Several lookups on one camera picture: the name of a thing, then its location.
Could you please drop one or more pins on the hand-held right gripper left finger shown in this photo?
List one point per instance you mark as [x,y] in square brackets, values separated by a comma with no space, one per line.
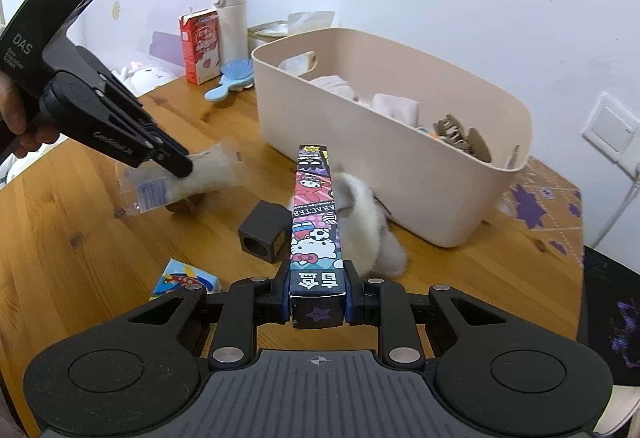
[280,303]

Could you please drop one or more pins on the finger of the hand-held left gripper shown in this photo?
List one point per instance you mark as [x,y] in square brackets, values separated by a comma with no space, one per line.
[162,140]
[179,166]

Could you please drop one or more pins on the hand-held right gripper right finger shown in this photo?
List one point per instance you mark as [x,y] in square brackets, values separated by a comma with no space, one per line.
[356,303]

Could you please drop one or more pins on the clear packet with white contents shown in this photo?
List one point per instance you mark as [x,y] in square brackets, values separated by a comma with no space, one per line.
[212,167]

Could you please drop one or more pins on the long cartoon printed box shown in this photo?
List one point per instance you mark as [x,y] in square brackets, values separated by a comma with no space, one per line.
[315,238]

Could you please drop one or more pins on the beige plastic storage basket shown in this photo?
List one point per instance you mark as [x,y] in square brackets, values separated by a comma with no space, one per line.
[400,178]

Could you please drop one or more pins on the person's left hand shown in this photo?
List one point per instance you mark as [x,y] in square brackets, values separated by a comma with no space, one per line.
[17,117]

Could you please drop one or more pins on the white plush toy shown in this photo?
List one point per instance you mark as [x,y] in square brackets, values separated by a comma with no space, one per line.
[145,77]

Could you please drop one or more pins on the black cube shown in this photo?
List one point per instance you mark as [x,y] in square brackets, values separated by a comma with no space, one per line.
[262,230]

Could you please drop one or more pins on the white fluffy plush item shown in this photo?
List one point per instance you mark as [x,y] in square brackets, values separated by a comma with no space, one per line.
[370,223]

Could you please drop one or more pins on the light blue hairbrush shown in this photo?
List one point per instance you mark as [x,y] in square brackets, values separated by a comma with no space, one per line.
[235,72]

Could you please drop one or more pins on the red white drink carton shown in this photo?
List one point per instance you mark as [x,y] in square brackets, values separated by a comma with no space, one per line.
[200,47]

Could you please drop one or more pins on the colourful tissue packet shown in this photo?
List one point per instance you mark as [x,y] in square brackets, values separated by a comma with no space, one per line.
[182,278]

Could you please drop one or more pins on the wooden desk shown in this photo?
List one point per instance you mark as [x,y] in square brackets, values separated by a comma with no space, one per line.
[100,258]

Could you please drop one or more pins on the white thermos bottle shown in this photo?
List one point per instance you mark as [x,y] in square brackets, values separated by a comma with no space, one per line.
[230,22]

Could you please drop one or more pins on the white sock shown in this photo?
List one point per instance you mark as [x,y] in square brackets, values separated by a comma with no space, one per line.
[395,110]
[340,87]

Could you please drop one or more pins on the brown hair claw clip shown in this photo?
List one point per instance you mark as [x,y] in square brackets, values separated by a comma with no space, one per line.
[460,135]

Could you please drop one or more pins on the purple patterned table mat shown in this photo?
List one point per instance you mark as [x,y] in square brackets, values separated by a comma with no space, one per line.
[545,208]

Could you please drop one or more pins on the black mat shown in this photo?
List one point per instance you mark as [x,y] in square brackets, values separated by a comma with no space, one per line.
[607,308]

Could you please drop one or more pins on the white wall socket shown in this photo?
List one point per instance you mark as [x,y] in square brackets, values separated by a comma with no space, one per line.
[610,125]

